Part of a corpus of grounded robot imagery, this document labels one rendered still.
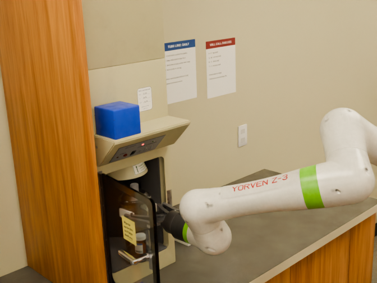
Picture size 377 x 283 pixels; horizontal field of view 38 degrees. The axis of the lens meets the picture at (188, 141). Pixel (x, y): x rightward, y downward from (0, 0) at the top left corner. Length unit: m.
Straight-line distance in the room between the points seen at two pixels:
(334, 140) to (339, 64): 2.12
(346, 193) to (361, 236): 1.24
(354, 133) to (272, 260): 0.77
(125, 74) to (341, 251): 1.30
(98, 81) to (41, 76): 0.18
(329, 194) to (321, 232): 0.91
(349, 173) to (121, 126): 0.67
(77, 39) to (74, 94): 0.16
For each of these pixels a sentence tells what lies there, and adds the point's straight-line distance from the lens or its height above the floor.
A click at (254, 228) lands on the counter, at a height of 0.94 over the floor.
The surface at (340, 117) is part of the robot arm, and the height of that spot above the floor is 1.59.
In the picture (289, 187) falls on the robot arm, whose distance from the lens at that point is 1.46.
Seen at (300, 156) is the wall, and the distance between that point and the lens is 3.38.
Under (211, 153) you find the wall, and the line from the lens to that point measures 2.74.
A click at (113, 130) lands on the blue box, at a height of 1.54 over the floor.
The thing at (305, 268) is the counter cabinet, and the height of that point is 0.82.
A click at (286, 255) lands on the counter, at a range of 2.15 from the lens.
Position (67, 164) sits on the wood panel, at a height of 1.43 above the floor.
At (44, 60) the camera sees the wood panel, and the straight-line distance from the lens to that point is 1.71.
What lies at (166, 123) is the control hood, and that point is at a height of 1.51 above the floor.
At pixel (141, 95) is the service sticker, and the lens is 1.81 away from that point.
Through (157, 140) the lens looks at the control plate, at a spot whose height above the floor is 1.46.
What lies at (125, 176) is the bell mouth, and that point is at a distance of 1.87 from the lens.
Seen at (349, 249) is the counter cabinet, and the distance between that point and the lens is 2.61.
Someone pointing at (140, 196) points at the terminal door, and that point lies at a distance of 1.54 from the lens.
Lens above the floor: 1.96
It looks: 16 degrees down
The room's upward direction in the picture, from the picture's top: 2 degrees counter-clockwise
